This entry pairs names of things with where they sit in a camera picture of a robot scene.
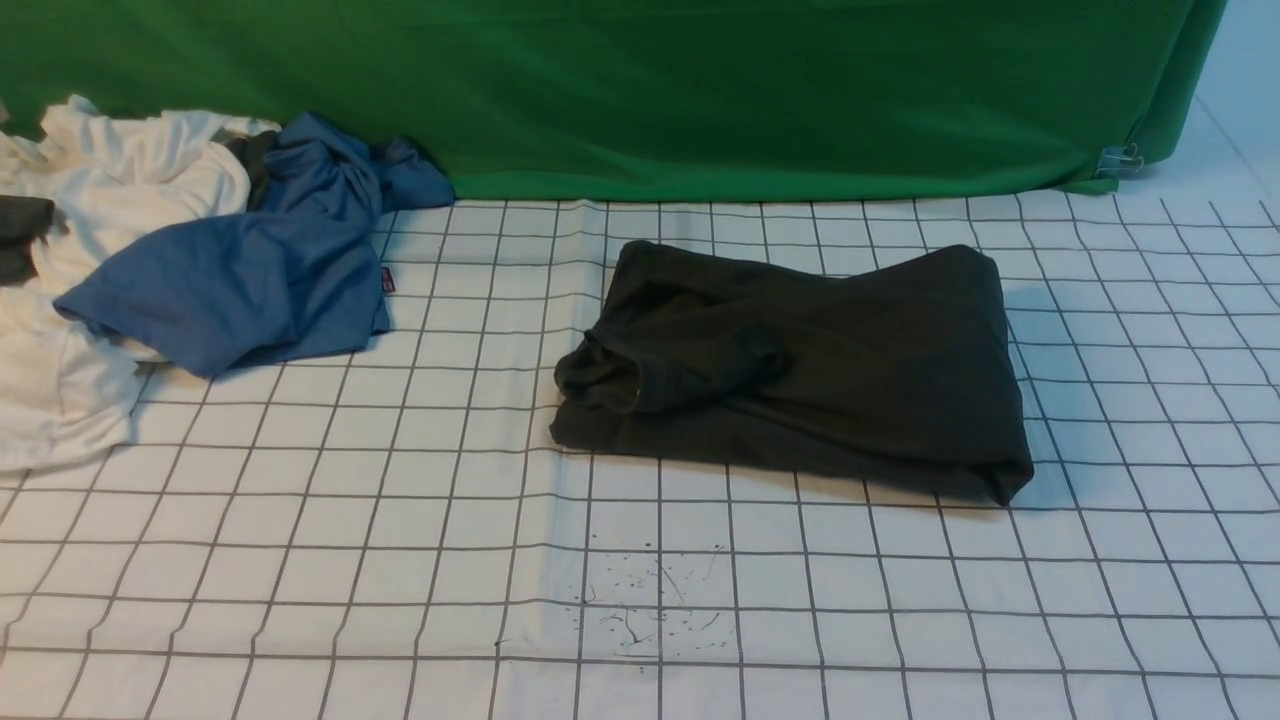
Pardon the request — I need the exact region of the dark gray long-sleeved shirt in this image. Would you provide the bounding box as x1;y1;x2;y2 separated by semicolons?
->
549;241;1036;506

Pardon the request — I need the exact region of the blue shirt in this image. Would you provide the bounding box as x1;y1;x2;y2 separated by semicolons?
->
54;111;456;378

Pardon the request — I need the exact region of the white shirt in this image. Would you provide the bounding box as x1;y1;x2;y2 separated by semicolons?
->
1;96;276;473

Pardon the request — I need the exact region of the green backdrop cloth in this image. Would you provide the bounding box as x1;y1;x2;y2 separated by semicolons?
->
1;1;1226;202

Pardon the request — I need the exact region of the metal binder clip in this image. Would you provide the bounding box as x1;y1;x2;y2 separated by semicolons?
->
1093;143;1146;181

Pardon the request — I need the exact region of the dark gray crumpled garment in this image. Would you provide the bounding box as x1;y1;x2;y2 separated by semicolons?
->
1;195;55;286

